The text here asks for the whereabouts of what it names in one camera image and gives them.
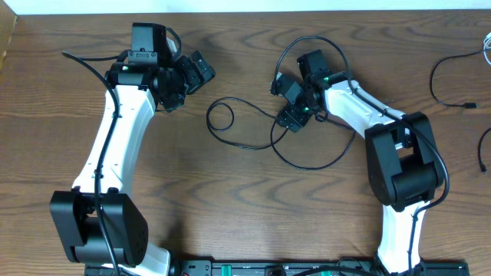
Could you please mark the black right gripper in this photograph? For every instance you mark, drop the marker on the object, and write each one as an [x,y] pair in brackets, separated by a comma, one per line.
[291,119]

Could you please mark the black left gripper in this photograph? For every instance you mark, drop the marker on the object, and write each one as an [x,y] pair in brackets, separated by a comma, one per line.
[196,76]

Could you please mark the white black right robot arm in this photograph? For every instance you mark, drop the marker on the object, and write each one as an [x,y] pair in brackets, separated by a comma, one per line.
[404,167]

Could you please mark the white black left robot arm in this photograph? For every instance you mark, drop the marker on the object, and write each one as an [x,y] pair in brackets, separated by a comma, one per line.
[97,222]

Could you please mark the cardboard panel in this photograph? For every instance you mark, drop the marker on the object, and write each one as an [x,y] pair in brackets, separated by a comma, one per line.
[8,20]

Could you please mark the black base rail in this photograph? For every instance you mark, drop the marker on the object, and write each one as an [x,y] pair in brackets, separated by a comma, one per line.
[346,266]

